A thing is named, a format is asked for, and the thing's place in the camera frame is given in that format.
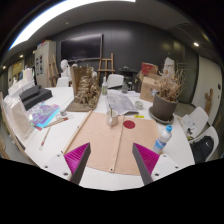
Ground black round side table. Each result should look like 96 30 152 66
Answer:
118 66 139 83

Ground wooden figure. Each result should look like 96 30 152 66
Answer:
203 88 214 116

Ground white bottle with blue cap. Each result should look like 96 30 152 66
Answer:
152 124 174 155

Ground beige canvas mat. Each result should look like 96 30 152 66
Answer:
62 111 160 177

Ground dried plant in grey pot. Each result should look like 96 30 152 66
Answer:
151 68 188 122

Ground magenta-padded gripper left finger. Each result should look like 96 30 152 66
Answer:
42 142 92 186

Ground white plaster cast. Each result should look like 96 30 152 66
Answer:
163 57 176 76

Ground white chair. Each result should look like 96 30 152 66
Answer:
55 76 71 88
189 125 220 163
179 106 209 138
106 73 125 89

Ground wooden paintbrush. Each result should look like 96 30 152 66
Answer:
39 126 53 151
46 114 75 128

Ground red box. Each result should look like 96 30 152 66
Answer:
140 62 159 76

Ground printed newspaper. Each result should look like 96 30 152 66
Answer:
105 89 139 116

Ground black wall screen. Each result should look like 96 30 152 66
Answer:
60 33 104 63

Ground wooden easel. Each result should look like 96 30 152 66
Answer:
97 52 116 79
48 54 61 88

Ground white mug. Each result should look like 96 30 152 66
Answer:
105 109 119 127

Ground white plaster bust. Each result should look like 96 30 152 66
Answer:
59 59 72 79

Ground bronze sculpture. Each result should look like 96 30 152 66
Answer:
66 65 102 113

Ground black backpack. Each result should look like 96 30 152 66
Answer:
189 135 215 164

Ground grey glass bottle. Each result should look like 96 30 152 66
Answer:
121 80 130 94

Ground papers on chair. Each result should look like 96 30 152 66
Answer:
179 114 198 136

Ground small grey bowl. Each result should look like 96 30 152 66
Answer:
134 100 144 111

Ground grey plant saucer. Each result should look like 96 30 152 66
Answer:
148 105 175 125

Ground cardboard box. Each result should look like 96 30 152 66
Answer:
139 76 161 103

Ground black flat boxes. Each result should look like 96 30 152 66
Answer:
19 84 54 111

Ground colourful book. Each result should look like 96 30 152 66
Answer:
28 101 61 129

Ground flat round red coaster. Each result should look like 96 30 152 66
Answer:
122 119 137 130

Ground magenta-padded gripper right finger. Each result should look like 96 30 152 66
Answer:
131 142 183 186

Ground white cabinet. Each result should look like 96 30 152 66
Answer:
33 40 58 88

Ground white wrapped canvas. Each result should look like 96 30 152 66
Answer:
1 91 34 141

